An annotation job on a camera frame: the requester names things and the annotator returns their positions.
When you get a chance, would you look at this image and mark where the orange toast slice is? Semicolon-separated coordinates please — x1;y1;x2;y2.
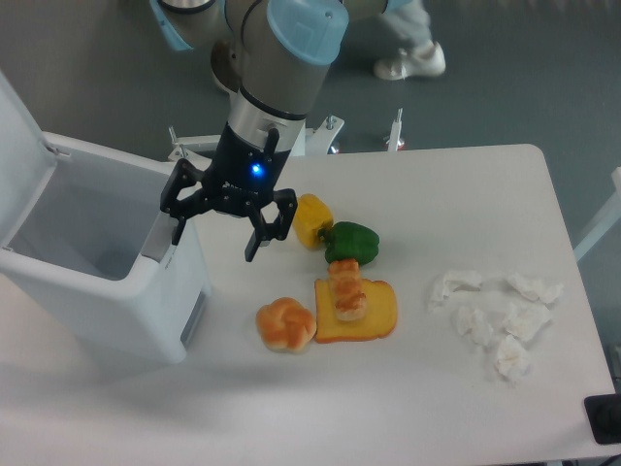
314;279;398;344

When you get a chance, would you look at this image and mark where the round knotted bread roll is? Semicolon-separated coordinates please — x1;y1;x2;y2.
255;297;317;352

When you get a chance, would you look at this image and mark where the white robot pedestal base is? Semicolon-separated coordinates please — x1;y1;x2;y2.
167;38;345;161

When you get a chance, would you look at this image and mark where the crumpled white tissue top right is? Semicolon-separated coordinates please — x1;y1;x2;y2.
506;273;565;305

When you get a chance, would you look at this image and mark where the crumpled white tissue left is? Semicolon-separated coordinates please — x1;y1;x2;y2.
427;270;483;313

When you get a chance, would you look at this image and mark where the yellow bell pepper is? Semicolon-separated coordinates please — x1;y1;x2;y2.
292;193;334;250

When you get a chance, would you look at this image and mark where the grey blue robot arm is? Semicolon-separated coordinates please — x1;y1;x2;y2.
151;0;402;261

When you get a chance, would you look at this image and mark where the crumpled white tissue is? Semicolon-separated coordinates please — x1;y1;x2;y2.
503;302;552;343
506;273;565;305
427;270;483;313
455;306;494;348
491;334;531;387

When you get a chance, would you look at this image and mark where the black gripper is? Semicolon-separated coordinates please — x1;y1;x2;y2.
160;126;297;262

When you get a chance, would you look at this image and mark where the black device table corner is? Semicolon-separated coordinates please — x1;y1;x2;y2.
584;393;620;445

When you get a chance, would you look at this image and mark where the white table clamp bracket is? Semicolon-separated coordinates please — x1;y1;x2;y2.
385;108;405;152

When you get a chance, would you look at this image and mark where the crumpled white tissue middle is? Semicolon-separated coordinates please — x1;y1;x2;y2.
455;306;494;348

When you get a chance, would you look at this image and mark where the white push-top trash can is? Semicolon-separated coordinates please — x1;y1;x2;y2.
1;82;211;363

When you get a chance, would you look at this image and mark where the green bell pepper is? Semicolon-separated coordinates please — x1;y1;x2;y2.
319;221;379;266

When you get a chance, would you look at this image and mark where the white shoe and trouser leg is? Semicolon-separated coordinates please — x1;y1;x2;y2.
374;1;446;81

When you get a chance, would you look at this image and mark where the crumpled white tissue bottom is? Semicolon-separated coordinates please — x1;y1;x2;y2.
491;334;531;387

